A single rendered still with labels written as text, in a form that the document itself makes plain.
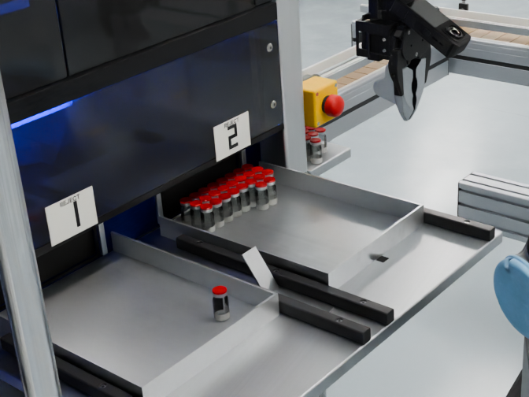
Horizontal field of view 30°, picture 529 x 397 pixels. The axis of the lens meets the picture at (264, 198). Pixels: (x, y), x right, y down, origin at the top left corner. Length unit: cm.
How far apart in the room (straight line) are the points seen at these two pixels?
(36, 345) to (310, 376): 64
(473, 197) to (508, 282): 127
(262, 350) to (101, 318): 25
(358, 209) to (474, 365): 122
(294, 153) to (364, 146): 242
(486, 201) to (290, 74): 94
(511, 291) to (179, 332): 45
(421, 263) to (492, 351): 138
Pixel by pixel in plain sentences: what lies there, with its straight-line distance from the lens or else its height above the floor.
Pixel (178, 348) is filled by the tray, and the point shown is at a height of 88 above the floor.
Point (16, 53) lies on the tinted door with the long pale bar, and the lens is 131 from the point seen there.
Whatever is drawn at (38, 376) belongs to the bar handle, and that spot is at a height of 124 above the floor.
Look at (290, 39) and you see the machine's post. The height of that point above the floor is 114.
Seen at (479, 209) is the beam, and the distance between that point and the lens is 255.
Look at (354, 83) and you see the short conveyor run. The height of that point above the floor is 93.
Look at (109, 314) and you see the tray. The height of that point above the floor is 88.
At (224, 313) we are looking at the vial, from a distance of 137.
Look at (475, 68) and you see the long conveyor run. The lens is 238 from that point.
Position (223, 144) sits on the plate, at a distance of 160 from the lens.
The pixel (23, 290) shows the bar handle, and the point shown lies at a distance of 66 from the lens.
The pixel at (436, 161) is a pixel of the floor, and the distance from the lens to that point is 402.
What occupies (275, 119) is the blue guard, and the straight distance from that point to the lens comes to 170.
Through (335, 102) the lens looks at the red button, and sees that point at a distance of 178.
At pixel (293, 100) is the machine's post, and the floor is 103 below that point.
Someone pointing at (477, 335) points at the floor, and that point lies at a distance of 293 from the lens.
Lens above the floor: 162
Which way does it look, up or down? 26 degrees down
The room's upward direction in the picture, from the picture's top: 4 degrees counter-clockwise
